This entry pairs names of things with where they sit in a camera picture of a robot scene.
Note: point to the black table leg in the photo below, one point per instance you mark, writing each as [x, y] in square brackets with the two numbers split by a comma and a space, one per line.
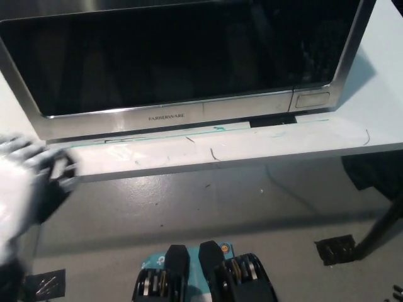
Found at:
[382, 220]

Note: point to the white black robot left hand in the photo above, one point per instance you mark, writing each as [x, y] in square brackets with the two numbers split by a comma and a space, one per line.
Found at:
[22, 182]

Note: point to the black floor tape patch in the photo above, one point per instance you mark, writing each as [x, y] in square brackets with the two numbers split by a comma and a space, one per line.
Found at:
[335, 250]
[47, 283]

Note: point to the stainless steel microwave body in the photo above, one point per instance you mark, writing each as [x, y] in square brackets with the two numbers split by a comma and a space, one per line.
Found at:
[346, 63]

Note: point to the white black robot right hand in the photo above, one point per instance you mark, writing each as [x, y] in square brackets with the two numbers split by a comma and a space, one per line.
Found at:
[398, 294]

